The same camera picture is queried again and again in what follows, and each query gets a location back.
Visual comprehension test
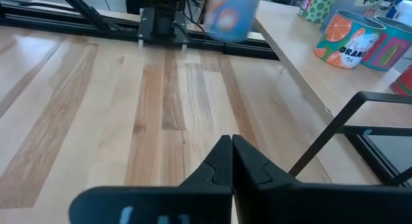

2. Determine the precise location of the tall blue peach can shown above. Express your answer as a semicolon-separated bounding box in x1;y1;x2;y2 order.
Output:
320;0;391;32

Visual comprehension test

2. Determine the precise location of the short mandarin orange can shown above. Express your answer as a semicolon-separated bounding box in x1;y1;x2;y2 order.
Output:
314;10;386;70

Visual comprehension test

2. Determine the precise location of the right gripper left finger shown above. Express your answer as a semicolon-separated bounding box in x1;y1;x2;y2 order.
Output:
69;135;233;224

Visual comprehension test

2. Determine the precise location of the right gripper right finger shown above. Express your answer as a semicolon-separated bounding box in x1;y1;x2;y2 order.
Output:
232;134;412;224

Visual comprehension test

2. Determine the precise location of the short pink and teal can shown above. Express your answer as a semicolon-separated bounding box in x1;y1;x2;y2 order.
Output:
360;15;412;72

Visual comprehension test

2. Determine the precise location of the tall red corn can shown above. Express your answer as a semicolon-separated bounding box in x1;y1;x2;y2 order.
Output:
390;64;412;96

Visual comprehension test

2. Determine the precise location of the white container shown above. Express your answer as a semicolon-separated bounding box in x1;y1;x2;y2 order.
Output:
386;0;412;25

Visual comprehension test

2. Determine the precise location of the wooden shelf black frame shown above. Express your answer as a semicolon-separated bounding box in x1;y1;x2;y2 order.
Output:
253;0;412;188

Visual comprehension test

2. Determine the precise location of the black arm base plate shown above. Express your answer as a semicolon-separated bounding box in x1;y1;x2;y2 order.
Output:
137;6;192;48

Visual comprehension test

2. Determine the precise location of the short green polka-dot can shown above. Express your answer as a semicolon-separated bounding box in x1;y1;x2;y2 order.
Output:
297;0;339;24

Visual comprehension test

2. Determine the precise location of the black aluminium table frame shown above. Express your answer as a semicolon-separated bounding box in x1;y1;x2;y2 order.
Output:
0;0;280;61

